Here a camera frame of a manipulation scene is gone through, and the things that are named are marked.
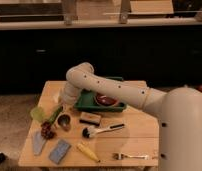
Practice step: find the yellow corn cob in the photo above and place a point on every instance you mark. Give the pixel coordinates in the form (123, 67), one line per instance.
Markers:
(88, 152)

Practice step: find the dark red grape bunch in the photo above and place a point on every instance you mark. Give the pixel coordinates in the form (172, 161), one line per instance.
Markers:
(46, 130)

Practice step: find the brown wooden block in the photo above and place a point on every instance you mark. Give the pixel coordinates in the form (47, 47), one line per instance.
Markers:
(90, 118)

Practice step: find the blue sponge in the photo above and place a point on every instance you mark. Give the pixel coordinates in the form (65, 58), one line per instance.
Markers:
(59, 151)

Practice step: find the dark red bowl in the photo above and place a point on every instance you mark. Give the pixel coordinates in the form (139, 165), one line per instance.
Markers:
(104, 100)

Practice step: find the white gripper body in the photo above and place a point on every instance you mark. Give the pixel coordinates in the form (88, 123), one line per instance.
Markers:
(67, 100)

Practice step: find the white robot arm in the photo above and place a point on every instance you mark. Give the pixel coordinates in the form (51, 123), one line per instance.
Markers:
(179, 114)

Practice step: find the light green plastic cup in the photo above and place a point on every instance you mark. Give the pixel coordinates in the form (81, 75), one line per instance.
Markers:
(37, 113)

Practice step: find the metal cup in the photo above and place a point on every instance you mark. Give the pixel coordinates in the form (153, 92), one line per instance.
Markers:
(64, 122)

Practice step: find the wooden table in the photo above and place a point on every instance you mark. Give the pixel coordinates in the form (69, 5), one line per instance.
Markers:
(138, 137)

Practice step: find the green pepper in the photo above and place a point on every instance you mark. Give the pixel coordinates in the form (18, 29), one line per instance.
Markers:
(55, 114)

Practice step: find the black and white brush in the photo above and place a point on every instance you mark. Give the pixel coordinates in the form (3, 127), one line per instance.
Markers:
(91, 131)

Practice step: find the green plastic tray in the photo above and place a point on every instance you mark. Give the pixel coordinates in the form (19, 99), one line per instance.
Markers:
(86, 102)

